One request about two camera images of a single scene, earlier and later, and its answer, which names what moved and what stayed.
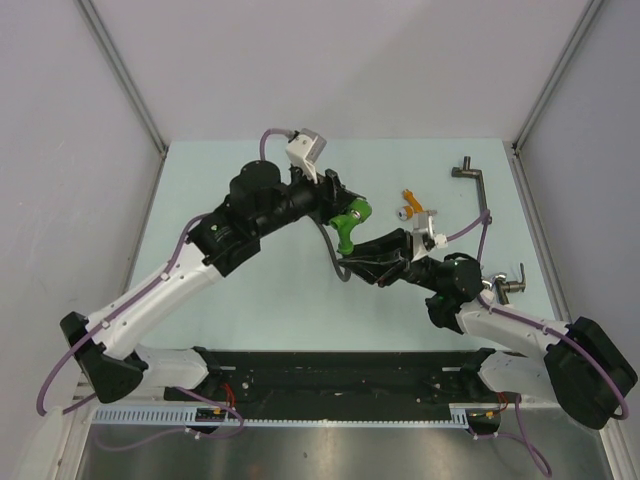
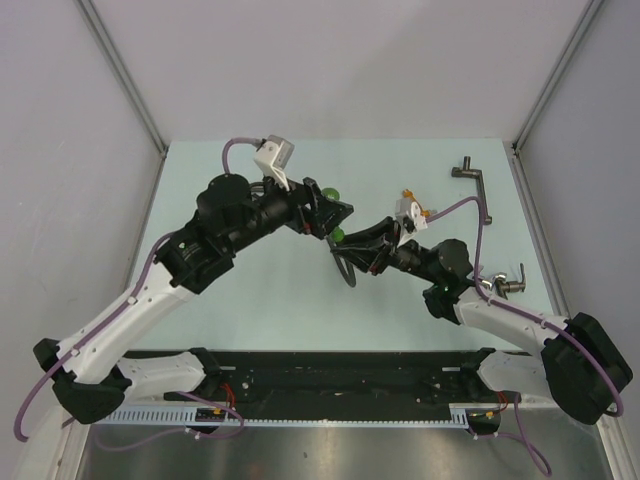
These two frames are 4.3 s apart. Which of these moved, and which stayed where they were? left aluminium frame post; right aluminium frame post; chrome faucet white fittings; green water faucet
Moved: green water faucet
Stayed: chrome faucet white fittings; left aluminium frame post; right aluminium frame post
